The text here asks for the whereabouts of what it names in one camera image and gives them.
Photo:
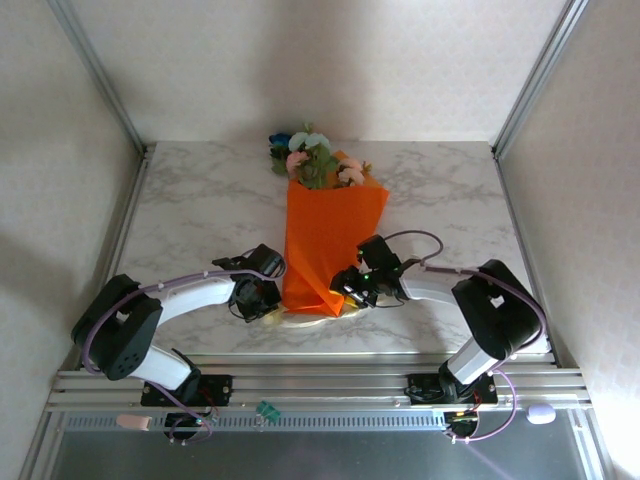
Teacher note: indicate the cream printed ribbon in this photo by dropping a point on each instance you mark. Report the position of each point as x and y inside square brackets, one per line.
[300, 324]

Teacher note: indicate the orange wrapping paper sheet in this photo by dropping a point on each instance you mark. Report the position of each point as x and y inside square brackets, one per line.
[325, 235]

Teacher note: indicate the pink artificial flower sprig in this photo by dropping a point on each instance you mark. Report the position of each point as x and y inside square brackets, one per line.
[350, 172]

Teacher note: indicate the blue artificial flower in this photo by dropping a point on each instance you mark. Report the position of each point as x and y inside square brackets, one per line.
[280, 138]

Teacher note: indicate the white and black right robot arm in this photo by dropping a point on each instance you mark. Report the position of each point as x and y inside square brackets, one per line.
[430, 287]

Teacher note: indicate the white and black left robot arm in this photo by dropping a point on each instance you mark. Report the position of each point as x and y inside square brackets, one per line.
[195, 297]

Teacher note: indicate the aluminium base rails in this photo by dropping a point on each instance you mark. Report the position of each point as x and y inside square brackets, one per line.
[325, 372]

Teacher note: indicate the green binder clip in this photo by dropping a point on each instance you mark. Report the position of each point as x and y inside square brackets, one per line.
[270, 411]

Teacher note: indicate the slotted metal strip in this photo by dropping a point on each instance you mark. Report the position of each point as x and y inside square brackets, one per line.
[325, 422]

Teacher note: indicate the black controller board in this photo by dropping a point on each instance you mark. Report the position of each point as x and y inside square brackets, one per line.
[462, 422]
[187, 422]

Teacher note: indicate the grey metal sheet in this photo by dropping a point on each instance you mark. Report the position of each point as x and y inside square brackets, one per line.
[325, 457]

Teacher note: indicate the pink oblong block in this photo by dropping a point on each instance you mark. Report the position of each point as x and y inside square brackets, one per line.
[134, 423]

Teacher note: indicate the lavender oval puck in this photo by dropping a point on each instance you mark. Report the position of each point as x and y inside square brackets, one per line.
[541, 414]

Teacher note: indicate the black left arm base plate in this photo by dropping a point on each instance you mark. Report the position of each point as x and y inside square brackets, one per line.
[220, 387]

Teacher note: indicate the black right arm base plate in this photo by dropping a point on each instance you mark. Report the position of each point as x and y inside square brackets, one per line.
[425, 390]

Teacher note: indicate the aluminium side rail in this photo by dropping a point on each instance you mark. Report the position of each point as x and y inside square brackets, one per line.
[132, 200]
[507, 190]

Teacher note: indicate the aluminium frame post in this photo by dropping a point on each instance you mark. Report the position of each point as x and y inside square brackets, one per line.
[100, 80]
[540, 75]

